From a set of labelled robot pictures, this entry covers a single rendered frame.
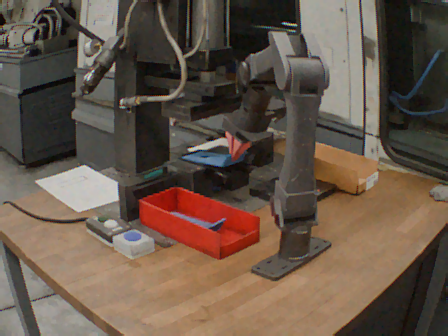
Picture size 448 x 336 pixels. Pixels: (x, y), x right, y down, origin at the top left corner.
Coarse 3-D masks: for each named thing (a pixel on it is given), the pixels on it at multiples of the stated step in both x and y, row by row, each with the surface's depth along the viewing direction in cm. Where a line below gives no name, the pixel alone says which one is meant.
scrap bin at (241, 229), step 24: (168, 192) 140; (192, 192) 139; (144, 216) 134; (168, 216) 128; (192, 216) 140; (216, 216) 135; (240, 216) 130; (192, 240) 124; (216, 240) 119; (240, 240) 123
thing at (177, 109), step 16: (160, 80) 153; (176, 80) 149; (192, 80) 154; (208, 80) 145; (224, 80) 148; (192, 96) 145; (208, 96) 145; (224, 96) 149; (240, 96) 150; (176, 112) 142; (192, 112) 139; (208, 112) 143; (224, 112) 147
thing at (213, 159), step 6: (246, 150) 147; (186, 156) 153; (192, 156) 153; (198, 156) 153; (204, 156) 153; (210, 156) 152; (216, 156) 152; (222, 156) 151; (228, 156) 142; (240, 156) 147; (204, 162) 148; (210, 162) 147; (216, 162) 146; (222, 162) 146; (228, 162) 144; (234, 162) 146
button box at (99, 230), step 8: (32, 216) 135; (40, 216) 134; (96, 216) 131; (88, 224) 129; (96, 224) 127; (104, 224) 127; (120, 224) 128; (88, 232) 130; (96, 232) 127; (104, 232) 124; (112, 232) 124; (120, 232) 125; (104, 240) 125; (112, 240) 123
